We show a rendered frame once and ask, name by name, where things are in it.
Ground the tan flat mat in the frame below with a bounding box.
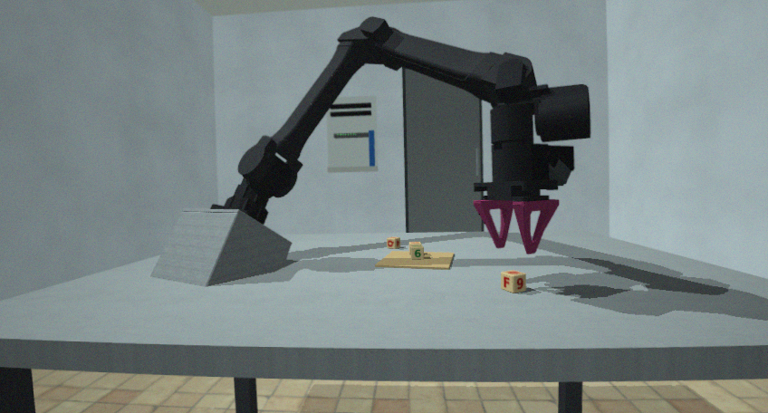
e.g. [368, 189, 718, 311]
[375, 251, 454, 270]

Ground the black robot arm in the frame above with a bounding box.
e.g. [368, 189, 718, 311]
[210, 16, 590, 224]

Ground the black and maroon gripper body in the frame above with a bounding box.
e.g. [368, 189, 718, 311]
[474, 139, 558, 202]

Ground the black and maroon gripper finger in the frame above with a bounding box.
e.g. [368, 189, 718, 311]
[474, 199, 514, 248]
[513, 199, 559, 255]

